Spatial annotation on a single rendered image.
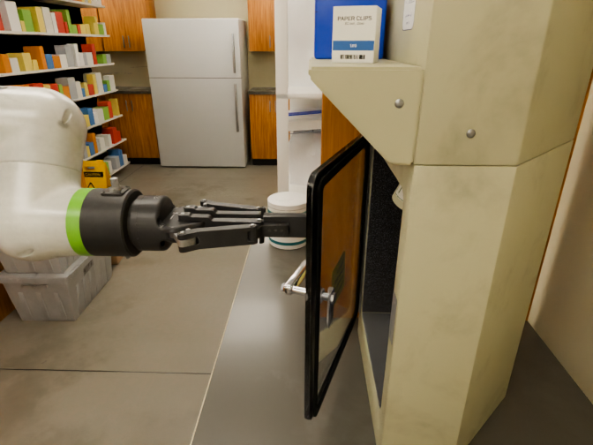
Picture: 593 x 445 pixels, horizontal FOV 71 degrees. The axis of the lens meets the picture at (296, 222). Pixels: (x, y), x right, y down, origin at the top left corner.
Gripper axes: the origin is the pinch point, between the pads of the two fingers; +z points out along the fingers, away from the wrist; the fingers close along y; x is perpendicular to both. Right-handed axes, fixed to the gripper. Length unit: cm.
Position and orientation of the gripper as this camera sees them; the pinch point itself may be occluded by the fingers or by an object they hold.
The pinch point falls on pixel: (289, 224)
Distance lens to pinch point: 55.4
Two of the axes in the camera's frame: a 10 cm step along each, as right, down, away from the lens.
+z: 10.0, 0.2, -0.3
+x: 0.0, 9.2, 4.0
